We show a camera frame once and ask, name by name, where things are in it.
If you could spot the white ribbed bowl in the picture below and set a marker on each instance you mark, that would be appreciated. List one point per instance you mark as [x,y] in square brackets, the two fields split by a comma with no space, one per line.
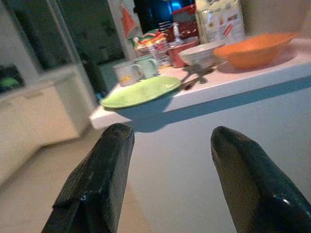
[200,54]

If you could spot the white mug with orange print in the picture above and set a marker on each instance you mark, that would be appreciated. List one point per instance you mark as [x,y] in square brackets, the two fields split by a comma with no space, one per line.
[126,72]

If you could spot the dark metal fork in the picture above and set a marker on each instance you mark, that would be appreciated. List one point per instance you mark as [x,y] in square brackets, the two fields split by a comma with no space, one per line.
[193,71]

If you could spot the white counter cabinet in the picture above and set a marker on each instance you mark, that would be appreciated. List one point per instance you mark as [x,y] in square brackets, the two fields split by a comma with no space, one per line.
[218,136]

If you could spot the pale green mug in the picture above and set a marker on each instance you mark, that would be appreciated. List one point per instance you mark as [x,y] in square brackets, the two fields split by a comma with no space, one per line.
[147,67]

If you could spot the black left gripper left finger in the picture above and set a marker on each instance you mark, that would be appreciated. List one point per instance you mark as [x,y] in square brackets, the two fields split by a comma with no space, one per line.
[97,184]

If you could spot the green plate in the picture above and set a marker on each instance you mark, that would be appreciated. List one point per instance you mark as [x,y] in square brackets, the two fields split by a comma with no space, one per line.
[142,92]

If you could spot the white low cabinet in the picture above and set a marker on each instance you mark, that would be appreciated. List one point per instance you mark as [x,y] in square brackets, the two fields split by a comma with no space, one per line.
[31,116]

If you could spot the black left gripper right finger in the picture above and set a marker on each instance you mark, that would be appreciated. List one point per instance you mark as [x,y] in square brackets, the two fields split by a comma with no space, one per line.
[252,184]

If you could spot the red box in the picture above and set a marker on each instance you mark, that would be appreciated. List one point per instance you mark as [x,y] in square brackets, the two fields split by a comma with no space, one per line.
[184,23]

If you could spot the orange bowl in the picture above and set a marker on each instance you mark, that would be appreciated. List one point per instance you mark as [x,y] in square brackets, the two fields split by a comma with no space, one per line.
[252,52]

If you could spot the white printed paper bag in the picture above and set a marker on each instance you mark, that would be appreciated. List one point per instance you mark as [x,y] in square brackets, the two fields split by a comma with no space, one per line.
[219,20]

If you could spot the red pot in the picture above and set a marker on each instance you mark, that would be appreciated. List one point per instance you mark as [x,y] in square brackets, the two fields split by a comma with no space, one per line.
[178,54]

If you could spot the orange hanging cloth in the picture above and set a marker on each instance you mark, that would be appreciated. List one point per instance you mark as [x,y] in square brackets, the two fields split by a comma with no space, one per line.
[128,21]

